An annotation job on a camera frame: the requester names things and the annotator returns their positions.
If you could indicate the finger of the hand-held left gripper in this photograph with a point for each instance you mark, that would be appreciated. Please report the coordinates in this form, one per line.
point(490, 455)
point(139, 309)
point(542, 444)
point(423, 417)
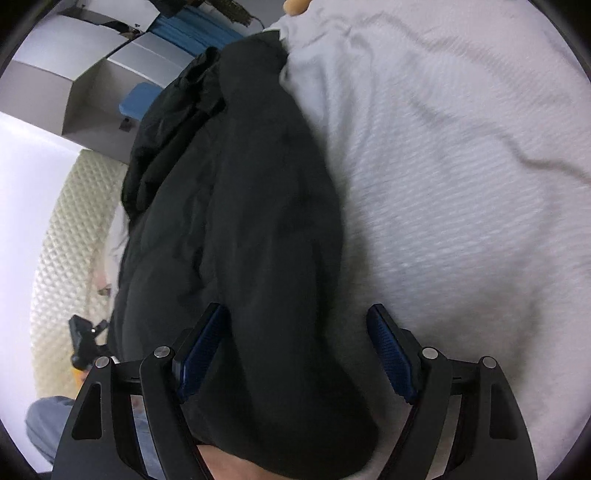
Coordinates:
point(83, 339)

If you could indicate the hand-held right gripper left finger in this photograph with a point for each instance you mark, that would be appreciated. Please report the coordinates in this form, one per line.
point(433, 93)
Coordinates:
point(203, 355)

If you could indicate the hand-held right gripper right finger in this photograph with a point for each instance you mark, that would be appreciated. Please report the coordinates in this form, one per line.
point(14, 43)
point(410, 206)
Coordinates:
point(392, 355)

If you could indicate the black puffer jacket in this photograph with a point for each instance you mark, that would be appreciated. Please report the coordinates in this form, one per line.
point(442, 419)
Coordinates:
point(240, 221)

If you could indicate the yellow cloth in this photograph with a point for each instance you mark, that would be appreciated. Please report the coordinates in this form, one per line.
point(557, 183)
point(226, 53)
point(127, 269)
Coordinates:
point(77, 362)

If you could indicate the cream quilted headboard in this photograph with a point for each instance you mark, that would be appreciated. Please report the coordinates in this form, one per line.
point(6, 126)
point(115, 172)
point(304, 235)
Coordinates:
point(60, 277)

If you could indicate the pink and cream pillow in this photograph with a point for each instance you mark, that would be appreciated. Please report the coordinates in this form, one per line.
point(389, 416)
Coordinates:
point(113, 249)

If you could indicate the person's grey-blue shorts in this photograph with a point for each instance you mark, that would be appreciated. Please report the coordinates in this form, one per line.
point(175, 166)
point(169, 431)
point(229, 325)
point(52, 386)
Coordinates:
point(46, 429)

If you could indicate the person's right leg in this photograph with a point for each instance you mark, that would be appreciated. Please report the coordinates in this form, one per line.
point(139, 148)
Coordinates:
point(240, 464)

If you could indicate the grey bed blanket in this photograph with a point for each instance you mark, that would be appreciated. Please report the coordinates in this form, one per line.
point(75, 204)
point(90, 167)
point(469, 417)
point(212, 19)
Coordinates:
point(438, 184)

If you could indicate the blue chair back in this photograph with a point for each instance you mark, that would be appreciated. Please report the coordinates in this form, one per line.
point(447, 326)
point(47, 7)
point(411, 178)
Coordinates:
point(138, 104)

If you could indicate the grey white wardrobe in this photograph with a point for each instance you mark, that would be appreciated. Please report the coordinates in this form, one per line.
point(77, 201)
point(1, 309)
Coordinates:
point(69, 78)

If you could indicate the blue curtain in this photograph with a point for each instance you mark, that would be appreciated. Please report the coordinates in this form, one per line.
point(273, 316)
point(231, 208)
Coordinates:
point(198, 27)

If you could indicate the black hanging jacket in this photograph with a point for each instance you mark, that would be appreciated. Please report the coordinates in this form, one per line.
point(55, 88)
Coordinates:
point(168, 5)

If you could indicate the dark patterned garment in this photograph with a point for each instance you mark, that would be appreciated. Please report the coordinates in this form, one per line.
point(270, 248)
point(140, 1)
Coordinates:
point(231, 11)

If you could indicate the orange and white bolster pillow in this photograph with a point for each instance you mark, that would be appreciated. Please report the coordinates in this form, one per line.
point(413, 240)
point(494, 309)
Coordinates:
point(296, 6)

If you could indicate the black wall outlet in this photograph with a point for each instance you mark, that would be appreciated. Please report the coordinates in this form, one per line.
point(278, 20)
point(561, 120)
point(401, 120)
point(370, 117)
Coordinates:
point(124, 124)

